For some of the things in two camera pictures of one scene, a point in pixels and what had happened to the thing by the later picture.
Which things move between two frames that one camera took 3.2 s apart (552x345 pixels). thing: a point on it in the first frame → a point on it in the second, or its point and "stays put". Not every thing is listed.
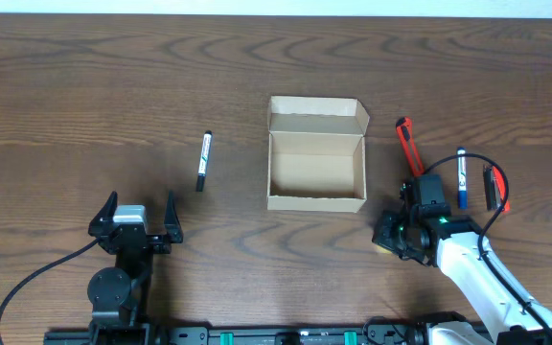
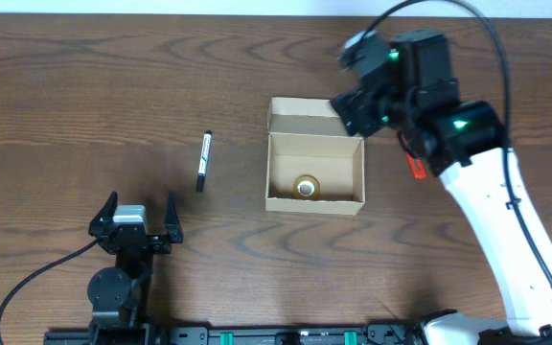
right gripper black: [379, 227] → [355, 107]
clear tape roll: [380, 249] → [306, 187]
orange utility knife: [405, 131] stays put
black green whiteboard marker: [204, 162] stays put
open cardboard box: [316, 156] stays put
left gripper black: [173, 231] stays put
